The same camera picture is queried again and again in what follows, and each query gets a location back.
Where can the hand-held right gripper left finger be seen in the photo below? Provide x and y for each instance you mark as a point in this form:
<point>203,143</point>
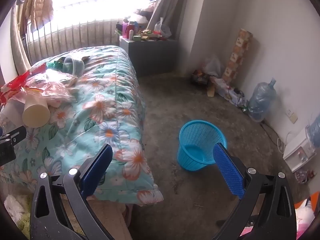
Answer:
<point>96,172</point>

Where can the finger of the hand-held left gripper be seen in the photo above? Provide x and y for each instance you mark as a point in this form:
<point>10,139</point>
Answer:
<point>17,133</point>

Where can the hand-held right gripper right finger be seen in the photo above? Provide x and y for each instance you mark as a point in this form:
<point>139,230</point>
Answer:
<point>228,170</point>

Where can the blue plastic basket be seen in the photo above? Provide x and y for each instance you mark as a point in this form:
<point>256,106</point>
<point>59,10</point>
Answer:
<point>192,152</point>

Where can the clear printed plastic bag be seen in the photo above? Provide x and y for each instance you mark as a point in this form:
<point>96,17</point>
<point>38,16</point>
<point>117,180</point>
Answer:
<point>50,85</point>

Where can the cream paper cup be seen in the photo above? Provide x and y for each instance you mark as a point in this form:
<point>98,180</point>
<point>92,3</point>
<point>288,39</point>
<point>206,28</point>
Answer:
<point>36,115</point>

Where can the red plastic bag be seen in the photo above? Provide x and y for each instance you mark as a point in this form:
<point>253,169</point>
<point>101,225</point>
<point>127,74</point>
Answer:
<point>10,87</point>

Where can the white plush cloth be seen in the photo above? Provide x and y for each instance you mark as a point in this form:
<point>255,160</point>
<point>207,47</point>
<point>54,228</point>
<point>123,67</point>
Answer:
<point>13,208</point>

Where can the white drawer unit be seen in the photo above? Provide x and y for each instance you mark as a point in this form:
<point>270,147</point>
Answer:
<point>297,150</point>

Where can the floral quilted blanket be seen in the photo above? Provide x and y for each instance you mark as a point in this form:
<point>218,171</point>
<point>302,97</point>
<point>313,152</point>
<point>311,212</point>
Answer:
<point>105,100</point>

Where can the green plastic bag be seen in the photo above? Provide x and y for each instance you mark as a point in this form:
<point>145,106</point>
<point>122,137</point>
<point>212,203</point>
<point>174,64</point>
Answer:
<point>53,65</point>

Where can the large blue water jug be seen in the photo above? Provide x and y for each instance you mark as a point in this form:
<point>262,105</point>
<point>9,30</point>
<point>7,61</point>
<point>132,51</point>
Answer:
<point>261,100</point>

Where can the flat printed box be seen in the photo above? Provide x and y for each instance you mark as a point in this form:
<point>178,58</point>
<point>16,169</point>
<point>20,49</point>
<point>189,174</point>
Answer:
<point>230,91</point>

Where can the wooden board piece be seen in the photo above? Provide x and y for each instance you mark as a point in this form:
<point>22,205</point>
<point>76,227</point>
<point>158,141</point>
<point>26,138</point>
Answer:
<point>211,90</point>

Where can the beige curtain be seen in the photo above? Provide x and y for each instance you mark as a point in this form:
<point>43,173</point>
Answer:
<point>20,47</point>

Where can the pink printed cloth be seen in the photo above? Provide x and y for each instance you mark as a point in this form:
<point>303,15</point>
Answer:
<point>303,215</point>

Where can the clear plastic cup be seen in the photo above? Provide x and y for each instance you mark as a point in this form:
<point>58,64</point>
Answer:
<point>75,66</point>

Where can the dark snack bag pile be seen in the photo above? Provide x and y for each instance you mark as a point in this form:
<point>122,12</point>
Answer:
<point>200,77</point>

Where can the crumpled white plastic bag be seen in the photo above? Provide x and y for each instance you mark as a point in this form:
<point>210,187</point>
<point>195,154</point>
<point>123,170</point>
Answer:
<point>213,66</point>

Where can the window railing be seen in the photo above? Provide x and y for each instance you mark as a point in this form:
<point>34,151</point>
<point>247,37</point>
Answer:
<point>75,37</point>

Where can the tall patterned box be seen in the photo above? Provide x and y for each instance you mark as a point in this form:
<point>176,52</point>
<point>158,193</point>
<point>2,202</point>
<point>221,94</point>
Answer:
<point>237,52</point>

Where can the grey cabinet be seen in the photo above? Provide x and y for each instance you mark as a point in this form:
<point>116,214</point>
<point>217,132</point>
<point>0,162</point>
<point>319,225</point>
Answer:
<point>150,55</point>

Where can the beige puffer jacket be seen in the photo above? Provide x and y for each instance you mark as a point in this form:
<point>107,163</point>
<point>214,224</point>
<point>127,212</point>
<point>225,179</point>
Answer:
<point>40,5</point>

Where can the small white bottle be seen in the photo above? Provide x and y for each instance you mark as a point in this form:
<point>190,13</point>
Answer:
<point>131,35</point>

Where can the pink bottle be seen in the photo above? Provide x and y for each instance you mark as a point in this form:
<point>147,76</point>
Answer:
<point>130,28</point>

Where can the translucent plastic bag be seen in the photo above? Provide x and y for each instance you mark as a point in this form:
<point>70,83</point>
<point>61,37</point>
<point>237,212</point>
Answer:
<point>162,28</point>

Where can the grey curtain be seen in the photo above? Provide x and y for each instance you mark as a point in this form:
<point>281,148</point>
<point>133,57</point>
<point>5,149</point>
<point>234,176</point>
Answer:
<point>167,5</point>

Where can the wall socket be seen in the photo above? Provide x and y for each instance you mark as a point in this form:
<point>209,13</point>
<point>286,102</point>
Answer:
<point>292,116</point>

